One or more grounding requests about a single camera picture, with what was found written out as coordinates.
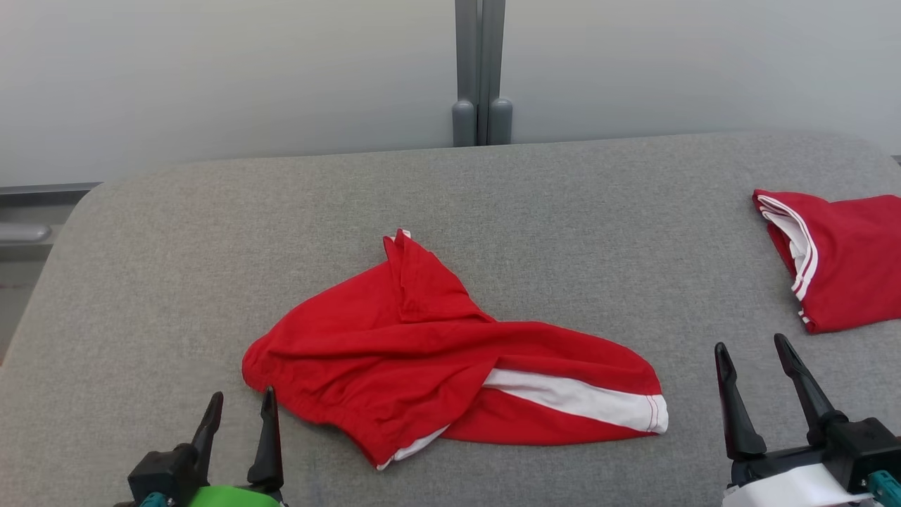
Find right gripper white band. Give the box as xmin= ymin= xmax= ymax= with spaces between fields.
xmin=714 ymin=334 xmax=901 ymax=507

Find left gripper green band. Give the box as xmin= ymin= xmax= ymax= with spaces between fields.
xmin=116 ymin=386 xmax=286 ymax=507

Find red shorts white side stripe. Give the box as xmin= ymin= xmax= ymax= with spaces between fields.
xmin=241 ymin=229 xmax=669 ymax=470

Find red basketball jersey white sleeves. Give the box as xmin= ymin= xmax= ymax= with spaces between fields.
xmin=752 ymin=189 xmax=901 ymax=334

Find teal right gripper connector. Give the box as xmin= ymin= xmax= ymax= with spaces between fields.
xmin=867 ymin=470 xmax=901 ymax=507

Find grey partition foot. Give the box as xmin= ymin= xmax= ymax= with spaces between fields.
xmin=0 ymin=223 xmax=54 ymax=244

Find grey partition post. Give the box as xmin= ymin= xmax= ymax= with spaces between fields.
xmin=452 ymin=0 xmax=513 ymax=147

